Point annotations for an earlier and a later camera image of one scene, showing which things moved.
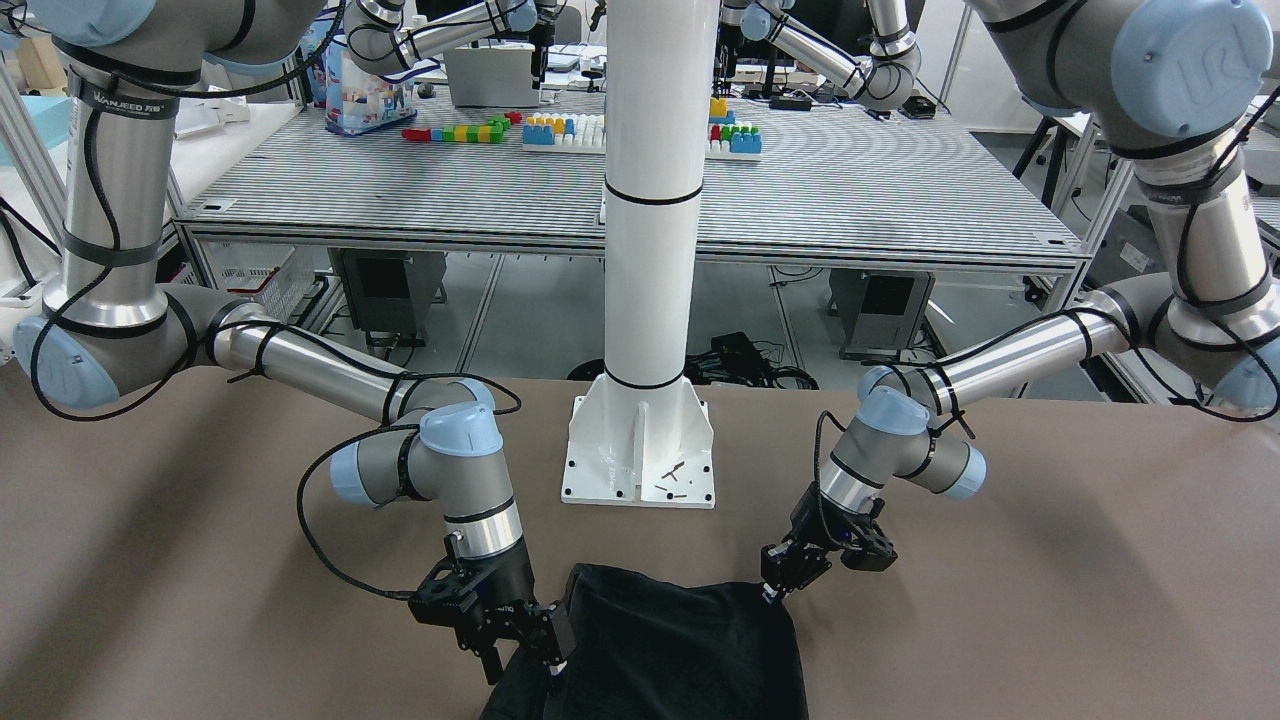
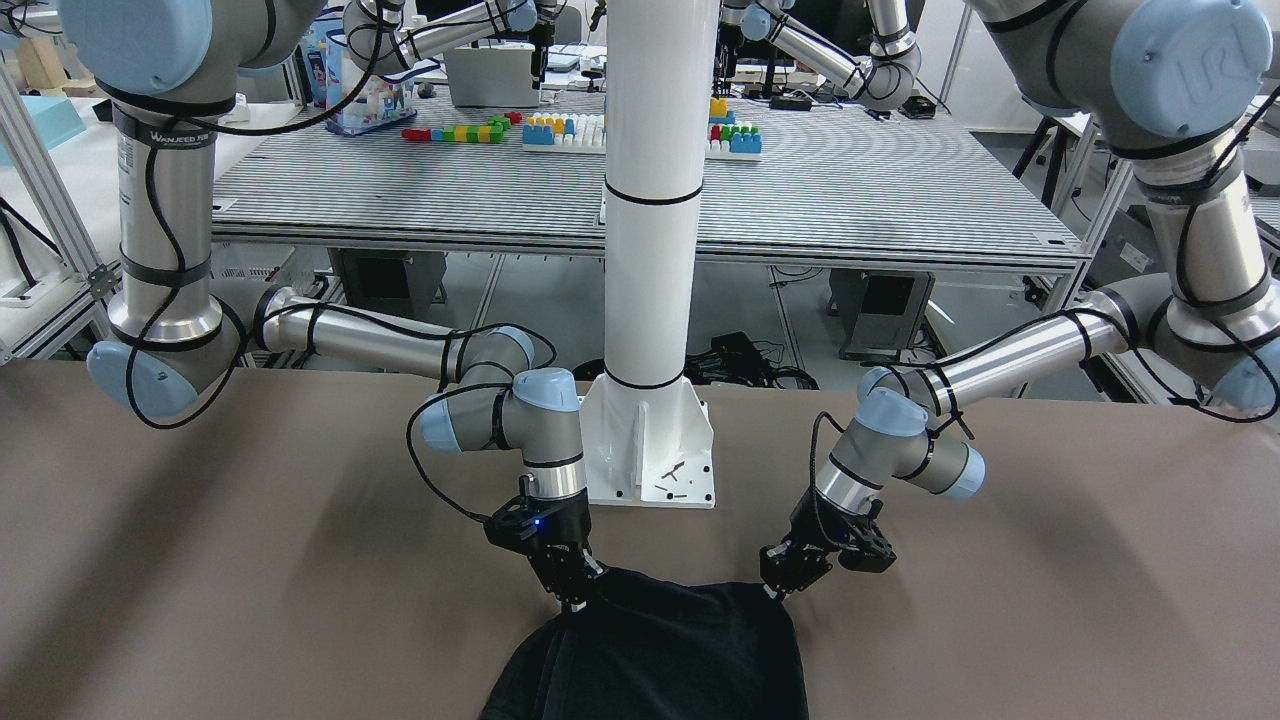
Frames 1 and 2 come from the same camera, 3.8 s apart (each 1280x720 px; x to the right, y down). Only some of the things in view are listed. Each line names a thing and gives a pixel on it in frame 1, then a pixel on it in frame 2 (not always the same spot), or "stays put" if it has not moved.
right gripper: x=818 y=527 stays put
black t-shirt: x=651 y=647 stays put
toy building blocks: x=732 y=139 stays put
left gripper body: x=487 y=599 to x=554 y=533
